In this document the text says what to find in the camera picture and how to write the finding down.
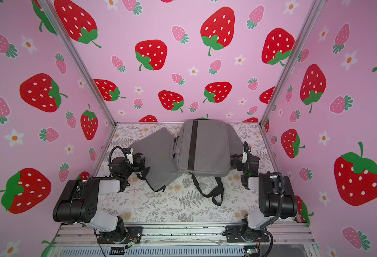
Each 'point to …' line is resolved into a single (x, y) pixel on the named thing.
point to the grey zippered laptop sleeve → (157, 148)
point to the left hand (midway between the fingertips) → (137, 158)
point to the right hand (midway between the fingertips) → (243, 156)
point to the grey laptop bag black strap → (204, 150)
